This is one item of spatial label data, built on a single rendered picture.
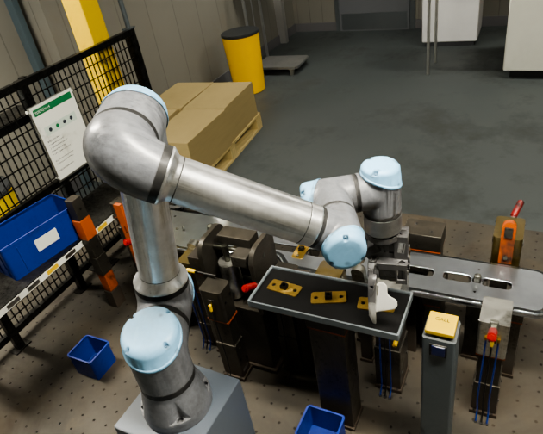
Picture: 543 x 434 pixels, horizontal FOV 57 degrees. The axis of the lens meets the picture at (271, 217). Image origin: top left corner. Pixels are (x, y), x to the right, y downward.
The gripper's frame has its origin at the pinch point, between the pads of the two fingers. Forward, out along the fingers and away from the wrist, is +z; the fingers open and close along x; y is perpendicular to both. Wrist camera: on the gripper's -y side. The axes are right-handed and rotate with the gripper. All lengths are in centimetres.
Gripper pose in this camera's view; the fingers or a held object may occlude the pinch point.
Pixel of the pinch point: (376, 299)
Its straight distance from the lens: 118.0
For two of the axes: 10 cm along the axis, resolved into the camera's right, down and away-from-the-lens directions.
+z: 1.5, 8.2, 5.5
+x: 2.9, -5.7, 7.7
